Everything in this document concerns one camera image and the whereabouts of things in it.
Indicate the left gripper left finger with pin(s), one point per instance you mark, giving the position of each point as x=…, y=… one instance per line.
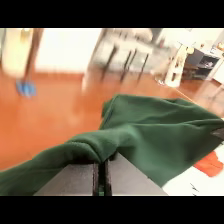
x=78, y=180

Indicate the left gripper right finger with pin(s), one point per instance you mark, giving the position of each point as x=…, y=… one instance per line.
x=130, y=181

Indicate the black shelf unit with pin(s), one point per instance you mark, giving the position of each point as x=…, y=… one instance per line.
x=201, y=63

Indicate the red garment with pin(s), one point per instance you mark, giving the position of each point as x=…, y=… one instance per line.
x=210, y=164

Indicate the green shirt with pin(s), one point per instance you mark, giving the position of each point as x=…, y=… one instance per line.
x=150, y=133

